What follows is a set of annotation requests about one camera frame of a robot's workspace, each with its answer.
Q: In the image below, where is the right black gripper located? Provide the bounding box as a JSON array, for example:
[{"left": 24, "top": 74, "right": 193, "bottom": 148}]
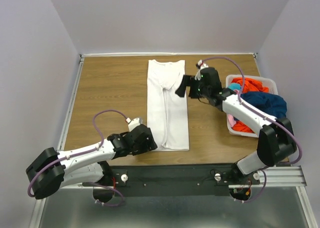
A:
[{"left": 174, "top": 72, "right": 210, "bottom": 97}]

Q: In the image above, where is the white t shirt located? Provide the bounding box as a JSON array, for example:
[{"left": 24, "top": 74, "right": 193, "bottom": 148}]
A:
[{"left": 147, "top": 59, "right": 190, "bottom": 151}]

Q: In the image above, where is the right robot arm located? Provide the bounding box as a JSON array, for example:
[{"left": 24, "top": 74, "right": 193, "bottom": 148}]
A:
[{"left": 175, "top": 67, "right": 297, "bottom": 184}]

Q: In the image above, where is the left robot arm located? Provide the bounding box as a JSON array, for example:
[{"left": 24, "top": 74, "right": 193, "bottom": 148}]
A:
[{"left": 25, "top": 124, "right": 157, "bottom": 200}]

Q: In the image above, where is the teal t shirt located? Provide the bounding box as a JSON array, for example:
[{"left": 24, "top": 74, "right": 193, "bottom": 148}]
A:
[{"left": 227, "top": 83, "right": 242, "bottom": 91}]

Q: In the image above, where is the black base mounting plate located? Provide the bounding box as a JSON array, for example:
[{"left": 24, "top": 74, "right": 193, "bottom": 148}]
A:
[{"left": 86, "top": 162, "right": 266, "bottom": 198}]

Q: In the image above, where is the pink t shirt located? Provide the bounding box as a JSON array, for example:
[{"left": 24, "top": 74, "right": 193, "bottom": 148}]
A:
[{"left": 227, "top": 114, "right": 237, "bottom": 127}]

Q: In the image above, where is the orange t shirt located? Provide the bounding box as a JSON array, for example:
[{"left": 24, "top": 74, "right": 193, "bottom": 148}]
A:
[{"left": 231, "top": 77, "right": 269, "bottom": 134}]

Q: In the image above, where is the white plastic laundry basket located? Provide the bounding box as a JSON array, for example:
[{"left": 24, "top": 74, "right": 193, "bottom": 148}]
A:
[{"left": 225, "top": 74, "right": 278, "bottom": 138}]

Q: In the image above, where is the navy blue t shirt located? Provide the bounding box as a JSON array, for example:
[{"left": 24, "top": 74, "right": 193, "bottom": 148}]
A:
[{"left": 241, "top": 91, "right": 287, "bottom": 119}]

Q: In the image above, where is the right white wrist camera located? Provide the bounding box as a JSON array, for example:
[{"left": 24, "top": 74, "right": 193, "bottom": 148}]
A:
[{"left": 196, "top": 59, "right": 209, "bottom": 74}]

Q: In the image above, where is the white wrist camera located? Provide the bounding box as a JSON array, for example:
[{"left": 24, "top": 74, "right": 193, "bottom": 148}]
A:
[
  {"left": 196, "top": 59, "right": 209, "bottom": 74},
  {"left": 125, "top": 117, "right": 143, "bottom": 132}
]

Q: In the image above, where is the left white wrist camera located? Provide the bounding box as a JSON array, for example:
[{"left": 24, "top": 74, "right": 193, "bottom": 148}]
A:
[{"left": 125, "top": 117, "right": 143, "bottom": 132}]

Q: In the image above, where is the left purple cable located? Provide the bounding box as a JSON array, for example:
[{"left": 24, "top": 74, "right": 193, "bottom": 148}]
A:
[{"left": 27, "top": 109, "right": 131, "bottom": 198}]

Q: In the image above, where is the aluminium table frame rail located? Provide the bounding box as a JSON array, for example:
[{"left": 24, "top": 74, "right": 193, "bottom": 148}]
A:
[{"left": 29, "top": 54, "right": 85, "bottom": 228}]

